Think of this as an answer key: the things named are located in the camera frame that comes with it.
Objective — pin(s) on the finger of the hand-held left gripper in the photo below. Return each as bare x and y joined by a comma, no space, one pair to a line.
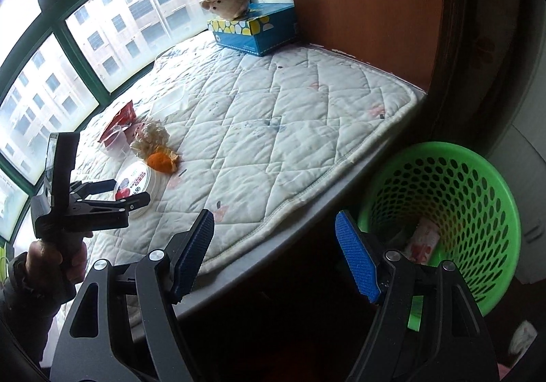
91,186
128,205

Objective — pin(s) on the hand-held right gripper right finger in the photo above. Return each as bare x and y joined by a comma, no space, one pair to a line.
356,258

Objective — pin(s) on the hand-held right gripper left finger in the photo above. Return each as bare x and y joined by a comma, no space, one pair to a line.
192,256

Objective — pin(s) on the round strawberry print lid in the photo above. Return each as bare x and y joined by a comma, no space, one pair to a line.
138,177

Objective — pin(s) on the clear plastic cup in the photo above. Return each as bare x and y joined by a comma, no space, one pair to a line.
116,145

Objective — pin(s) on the orange peel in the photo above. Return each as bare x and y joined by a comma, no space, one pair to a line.
162,161

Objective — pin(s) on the pink snack packet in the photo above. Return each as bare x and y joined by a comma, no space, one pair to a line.
422,239

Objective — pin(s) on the clear wrapper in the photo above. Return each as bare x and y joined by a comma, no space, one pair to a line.
149,136

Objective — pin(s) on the red snack wrapper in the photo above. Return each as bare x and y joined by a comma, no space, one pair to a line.
117,119

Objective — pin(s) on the clear rectangular plastic box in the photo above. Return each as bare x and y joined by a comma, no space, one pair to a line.
168,100

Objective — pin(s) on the green plastic basket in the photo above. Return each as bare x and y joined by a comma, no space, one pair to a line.
469,194

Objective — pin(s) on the person's left forearm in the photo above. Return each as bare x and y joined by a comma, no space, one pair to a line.
25,313

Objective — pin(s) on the person's left hand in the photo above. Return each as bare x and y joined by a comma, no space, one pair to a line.
47,262

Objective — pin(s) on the white quilted mat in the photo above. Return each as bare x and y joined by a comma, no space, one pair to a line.
277,117

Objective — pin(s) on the beige apartment building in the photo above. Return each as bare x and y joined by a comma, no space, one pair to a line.
128,10

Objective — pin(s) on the white crumpled cloth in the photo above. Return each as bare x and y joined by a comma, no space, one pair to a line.
524,337

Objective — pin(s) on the blue yellow tissue box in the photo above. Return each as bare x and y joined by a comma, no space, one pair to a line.
256,30

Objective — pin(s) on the beige plush toy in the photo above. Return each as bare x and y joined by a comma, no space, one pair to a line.
226,0

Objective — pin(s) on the brown wooden cabinet panel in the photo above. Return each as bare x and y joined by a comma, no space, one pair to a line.
362,2

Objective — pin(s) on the green window frame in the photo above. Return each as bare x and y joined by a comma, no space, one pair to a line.
55,30

